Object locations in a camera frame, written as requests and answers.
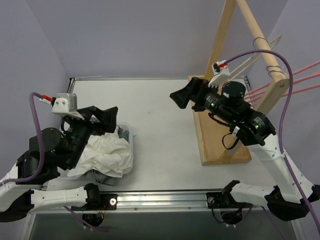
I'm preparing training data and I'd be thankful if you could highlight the blue denim skirt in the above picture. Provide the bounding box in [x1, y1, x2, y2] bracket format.
[123, 129, 130, 143]

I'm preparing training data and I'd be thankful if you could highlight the white skirt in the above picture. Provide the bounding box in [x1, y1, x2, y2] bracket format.
[67, 127, 133, 178]

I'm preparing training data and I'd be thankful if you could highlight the grey pleated skirt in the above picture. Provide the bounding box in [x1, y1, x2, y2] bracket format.
[83, 170, 118, 186]

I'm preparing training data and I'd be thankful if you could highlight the pink hanger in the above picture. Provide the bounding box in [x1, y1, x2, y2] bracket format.
[243, 61, 320, 98]
[246, 84, 320, 103]

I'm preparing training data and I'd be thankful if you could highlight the wooden hanger with metal hook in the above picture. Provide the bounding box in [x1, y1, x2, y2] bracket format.
[229, 34, 283, 81]

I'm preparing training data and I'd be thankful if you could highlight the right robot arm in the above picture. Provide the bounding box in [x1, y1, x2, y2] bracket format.
[169, 77, 320, 222]

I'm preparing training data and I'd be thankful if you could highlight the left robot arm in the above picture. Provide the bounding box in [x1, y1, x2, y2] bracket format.
[0, 106, 118, 223]

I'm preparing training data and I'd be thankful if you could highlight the white plastic basket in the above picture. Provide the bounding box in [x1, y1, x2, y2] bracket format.
[46, 122, 134, 191]

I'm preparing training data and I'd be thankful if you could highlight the wooden clothes rack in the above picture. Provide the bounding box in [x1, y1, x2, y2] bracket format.
[193, 0, 290, 166]

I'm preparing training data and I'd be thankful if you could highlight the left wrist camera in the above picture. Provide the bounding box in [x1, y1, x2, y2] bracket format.
[51, 93, 84, 120]

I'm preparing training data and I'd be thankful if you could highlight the aluminium front rail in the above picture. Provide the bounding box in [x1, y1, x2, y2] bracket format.
[27, 191, 263, 215]

